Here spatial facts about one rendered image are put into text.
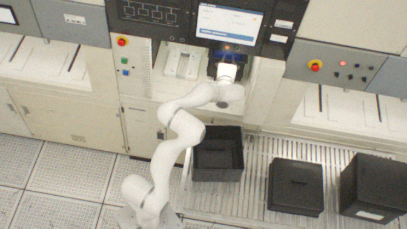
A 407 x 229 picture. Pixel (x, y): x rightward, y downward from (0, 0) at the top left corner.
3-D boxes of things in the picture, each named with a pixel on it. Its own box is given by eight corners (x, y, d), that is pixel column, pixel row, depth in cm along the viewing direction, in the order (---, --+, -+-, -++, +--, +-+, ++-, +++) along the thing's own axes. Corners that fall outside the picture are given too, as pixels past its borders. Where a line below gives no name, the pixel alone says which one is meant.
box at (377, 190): (338, 215, 217) (357, 199, 196) (339, 170, 233) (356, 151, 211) (387, 226, 216) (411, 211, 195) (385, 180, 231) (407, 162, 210)
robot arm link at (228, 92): (233, 80, 174) (246, 83, 203) (199, 83, 178) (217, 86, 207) (234, 100, 174) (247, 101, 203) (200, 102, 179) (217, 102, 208)
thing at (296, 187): (267, 210, 215) (272, 202, 204) (269, 163, 231) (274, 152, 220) (318, 218, 215) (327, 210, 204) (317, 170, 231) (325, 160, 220)
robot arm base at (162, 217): (143, 245, 199) (141, 235, 183) (123, 215, 206) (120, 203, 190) (173, 224, 206) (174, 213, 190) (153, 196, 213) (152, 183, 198)
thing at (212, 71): (203, 79, 243) (208, 45, 217) (208, 56, 254) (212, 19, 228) (241, 86, 243) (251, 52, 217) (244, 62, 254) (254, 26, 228)
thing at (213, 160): (191, 139, 235) (192, 124, 221) (236, 140, 238) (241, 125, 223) (191, 182, 220) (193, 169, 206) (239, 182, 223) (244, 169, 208)
